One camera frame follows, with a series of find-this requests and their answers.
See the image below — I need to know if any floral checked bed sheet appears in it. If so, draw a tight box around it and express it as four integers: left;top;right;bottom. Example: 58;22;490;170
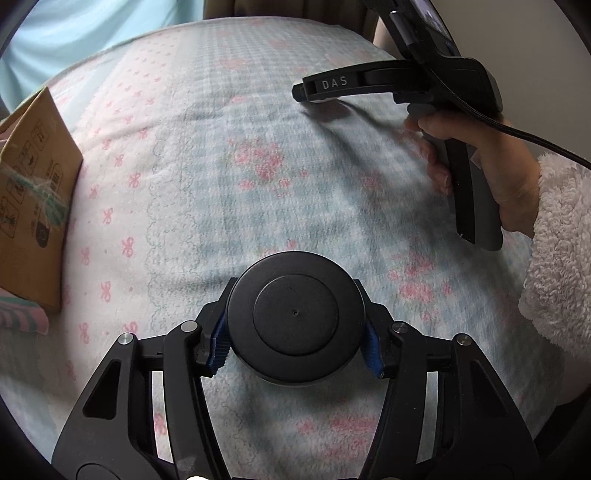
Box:
0;17;567;480

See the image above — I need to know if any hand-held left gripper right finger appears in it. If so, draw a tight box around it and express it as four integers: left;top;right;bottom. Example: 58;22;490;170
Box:
353;278;541;468

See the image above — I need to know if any cardboard box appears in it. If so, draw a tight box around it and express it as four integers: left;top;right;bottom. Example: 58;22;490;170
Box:
0;87;85;336

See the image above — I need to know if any person's right hand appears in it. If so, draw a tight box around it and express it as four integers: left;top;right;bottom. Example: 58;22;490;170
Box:
405;111;542;237

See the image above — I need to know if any person's right forearm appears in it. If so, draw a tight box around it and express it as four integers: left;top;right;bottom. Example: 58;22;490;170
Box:
518;154;591;354

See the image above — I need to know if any black round lid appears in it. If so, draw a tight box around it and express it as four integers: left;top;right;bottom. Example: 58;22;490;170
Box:
225;251;370;384

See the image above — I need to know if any black cable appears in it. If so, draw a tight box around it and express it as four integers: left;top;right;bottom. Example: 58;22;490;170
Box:
478;113;591;168

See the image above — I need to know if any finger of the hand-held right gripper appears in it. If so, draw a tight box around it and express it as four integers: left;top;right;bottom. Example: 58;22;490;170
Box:
292;60;431;105

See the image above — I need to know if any grey-brown curtain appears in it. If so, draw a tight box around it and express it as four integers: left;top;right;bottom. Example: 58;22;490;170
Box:
203;0;380;44

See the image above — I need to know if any light blue cloth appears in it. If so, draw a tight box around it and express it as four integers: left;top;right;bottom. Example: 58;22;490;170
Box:
0;0;206;110

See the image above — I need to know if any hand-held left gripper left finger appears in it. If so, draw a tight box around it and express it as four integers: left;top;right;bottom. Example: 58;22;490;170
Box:
51;277;241;468

